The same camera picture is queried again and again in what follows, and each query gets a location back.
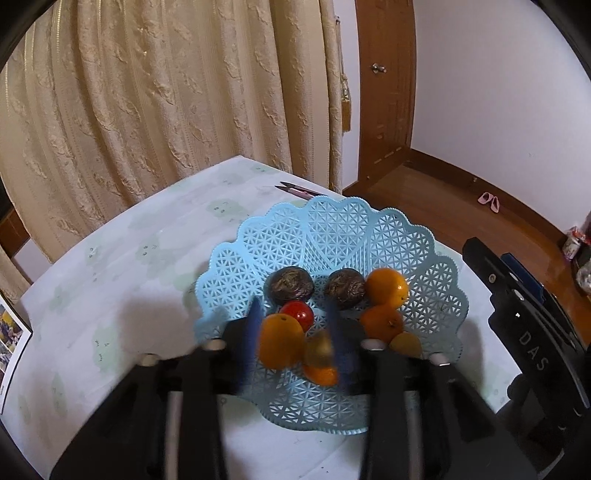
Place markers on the small yellow fruit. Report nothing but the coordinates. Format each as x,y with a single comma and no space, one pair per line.
320,348
405,346

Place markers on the photo collage poster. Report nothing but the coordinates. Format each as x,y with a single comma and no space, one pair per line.
9,341

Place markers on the dark brown passion fruit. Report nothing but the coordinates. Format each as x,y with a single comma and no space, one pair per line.
291,286
346,288

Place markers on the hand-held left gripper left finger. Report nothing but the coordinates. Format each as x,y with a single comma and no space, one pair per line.
251,337

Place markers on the light blue plastic fruit basket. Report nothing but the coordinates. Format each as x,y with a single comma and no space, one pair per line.
323,230

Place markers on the brown wooden frame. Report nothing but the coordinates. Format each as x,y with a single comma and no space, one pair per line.
11,230

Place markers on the white green-printed tablecloth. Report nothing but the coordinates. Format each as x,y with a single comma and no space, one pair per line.
115,277

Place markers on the brown wooden door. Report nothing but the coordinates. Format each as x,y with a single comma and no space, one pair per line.
385,92

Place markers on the golden curtain tassel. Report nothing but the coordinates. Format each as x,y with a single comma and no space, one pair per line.
345,92

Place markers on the pink slipper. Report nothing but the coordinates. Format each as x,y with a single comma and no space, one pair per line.
485,198
495,204

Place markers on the beige patterned curtain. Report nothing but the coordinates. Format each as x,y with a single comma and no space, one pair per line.
11,277
161,92

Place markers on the small patterned jar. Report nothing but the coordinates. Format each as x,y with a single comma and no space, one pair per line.
572,242

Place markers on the dark container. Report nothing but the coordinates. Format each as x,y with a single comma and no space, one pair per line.
584,274

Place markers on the thread snips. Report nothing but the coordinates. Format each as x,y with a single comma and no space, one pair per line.
295,190

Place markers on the yellow-orange oval citrus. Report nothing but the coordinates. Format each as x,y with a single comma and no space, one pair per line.
279,341

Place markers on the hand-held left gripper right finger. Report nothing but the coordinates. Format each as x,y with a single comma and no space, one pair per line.
340,344

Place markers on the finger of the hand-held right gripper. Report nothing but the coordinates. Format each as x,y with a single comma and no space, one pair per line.
485,263
521,274

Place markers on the round orange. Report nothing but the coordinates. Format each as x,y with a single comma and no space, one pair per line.
387,288
382,323

